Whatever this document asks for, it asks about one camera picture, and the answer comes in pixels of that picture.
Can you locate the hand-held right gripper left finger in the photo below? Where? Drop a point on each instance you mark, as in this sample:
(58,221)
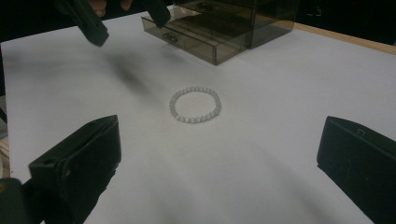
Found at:
(84,161)

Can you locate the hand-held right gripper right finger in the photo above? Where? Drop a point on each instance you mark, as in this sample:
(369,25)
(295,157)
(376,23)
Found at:
(358,161)

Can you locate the smoked acrylic bottom drawer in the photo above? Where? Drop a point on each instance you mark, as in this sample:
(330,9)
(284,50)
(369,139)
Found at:
(193,43)

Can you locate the smoked acrylic drawer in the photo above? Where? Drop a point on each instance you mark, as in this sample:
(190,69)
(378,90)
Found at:
(193,43)
(218,7)

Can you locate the smoked acrylic middle drawer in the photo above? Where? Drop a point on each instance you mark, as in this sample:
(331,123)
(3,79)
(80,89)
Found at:
(218,7)

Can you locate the white table sheet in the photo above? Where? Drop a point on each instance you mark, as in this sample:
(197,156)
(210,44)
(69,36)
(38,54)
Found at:
(264,93)

